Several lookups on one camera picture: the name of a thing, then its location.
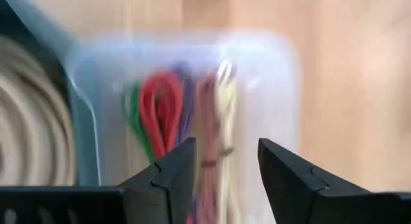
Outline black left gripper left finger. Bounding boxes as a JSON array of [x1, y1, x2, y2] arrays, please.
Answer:
[[118, 137, 198, 224]]

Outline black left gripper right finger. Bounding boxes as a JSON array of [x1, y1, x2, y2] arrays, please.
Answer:
[[258, 137, 411, 224]]

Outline pink short cable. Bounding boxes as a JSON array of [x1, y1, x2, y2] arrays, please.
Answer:
[[193, 74, 223, 224]]

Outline green short cable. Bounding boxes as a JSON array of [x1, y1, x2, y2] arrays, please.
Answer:
[[123, 82, 155, 163]]

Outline red short cable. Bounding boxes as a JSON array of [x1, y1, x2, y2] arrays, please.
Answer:
[[139, 71, 184, 160]]

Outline purple short cable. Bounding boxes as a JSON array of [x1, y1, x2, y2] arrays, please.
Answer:
[[174, 62, 197, 146]]

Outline cream short cable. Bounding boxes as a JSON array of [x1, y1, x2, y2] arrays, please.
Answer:
[[216, 61, 242, 224]]

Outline beige cable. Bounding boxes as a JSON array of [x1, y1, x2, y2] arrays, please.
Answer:
[[0, 34, 77, 187], [0, 76, 49, 187]]

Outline clear plastic container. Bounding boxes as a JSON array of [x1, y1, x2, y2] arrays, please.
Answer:
[[66, 30, 301, 224]]

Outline teal plastic bin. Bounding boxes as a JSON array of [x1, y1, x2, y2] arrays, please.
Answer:
[[0, 0, 102, 187]]

